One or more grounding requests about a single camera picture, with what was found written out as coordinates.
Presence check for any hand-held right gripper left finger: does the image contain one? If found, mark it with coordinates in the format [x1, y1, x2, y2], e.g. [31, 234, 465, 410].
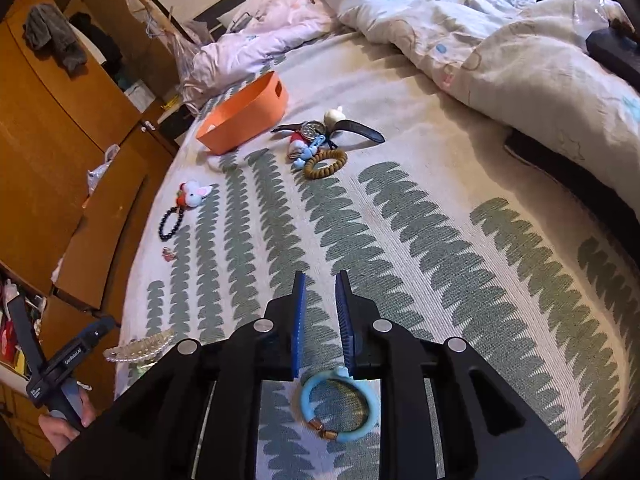
[50, 271, 307, 480]

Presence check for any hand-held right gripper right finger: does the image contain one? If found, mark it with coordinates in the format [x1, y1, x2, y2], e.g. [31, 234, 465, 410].
[335, 270, 581, 480]

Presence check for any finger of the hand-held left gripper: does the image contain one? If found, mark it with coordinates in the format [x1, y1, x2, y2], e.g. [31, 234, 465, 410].
[91, 316, 121, 341]

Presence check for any white mouse plush charm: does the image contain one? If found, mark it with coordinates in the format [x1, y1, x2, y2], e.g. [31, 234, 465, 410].
[176, 182, 213, 209]

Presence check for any red santa plush charm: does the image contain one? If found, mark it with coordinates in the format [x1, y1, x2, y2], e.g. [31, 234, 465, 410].
[287, 131, 313, 161]

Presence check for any orange plastic basket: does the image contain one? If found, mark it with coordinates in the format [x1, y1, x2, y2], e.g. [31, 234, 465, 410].
[195, 71, 291, 156]

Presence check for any person's left hand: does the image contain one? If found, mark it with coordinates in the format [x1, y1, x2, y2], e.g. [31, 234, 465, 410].
[39, 392, 96, 456]

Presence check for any pearl hair clip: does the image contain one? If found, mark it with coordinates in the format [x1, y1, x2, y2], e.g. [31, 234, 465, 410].
[102, 327, 177, 365]

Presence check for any row of shelf clutter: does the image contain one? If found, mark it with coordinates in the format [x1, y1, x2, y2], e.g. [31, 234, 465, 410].
[0, 270, 46, 376]

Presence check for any leaf pattern bedspread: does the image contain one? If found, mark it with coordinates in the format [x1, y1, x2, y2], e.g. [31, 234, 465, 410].
[112, 25, 640, 480]

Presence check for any white plastic bag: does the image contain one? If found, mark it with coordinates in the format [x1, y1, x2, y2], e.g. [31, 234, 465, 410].
[86, 144, 122, 196]

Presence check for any wooden wardrobe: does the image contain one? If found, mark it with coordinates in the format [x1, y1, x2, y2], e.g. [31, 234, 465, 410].
[0, 0, 181, 461]

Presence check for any white paper box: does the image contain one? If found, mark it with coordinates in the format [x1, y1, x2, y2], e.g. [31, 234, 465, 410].
[122, 82, 153, 111]

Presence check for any white crumpled quilt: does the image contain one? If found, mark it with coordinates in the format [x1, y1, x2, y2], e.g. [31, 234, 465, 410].
[182, 27, 321, 110]

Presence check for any black hanging garment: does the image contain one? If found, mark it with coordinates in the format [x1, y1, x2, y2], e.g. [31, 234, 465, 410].
[70, 12, 123, 78]

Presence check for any clear plastic bag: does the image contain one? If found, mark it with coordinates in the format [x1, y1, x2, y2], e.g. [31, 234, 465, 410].
[167, 20, 206, 91]

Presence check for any grey hanging cloth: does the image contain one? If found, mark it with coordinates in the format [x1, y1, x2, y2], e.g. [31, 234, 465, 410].
[24, 4, 87, 78]

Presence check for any cartoon print duvet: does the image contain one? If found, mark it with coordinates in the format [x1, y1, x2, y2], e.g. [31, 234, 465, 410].
[302, 0, 640, 161]

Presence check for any dark bed headboard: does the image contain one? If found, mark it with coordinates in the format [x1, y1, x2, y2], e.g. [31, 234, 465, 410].
[192, 0, 321, 41]

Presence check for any pink print pillow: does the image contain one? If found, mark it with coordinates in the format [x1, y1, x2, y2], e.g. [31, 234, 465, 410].
[220, 0, 333, 36]

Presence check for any dark belt with gold buckle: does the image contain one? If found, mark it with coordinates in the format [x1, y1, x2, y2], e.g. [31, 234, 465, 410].
[132, 0, 196, 43]

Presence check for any dark blue clothing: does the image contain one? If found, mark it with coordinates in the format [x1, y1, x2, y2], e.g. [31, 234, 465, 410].
[585, 20, 640, 91]

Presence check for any light blue bracelet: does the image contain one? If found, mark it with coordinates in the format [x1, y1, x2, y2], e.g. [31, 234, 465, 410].
[300, 366, 376, 443]

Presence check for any dark bead bracelet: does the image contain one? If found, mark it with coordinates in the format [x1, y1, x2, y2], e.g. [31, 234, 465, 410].
[159, 207, 187, 241]

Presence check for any wooden bead bracelet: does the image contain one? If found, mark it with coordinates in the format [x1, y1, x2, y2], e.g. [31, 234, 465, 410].
[304, 149, 348, 180]

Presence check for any light blue keychain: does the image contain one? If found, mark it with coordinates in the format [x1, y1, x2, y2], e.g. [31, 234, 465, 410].
[292, 135, 328, 171]

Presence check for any dark strap wristwatch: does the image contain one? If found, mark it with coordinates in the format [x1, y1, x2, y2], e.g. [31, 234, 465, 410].
[271, 120, 386, 145]

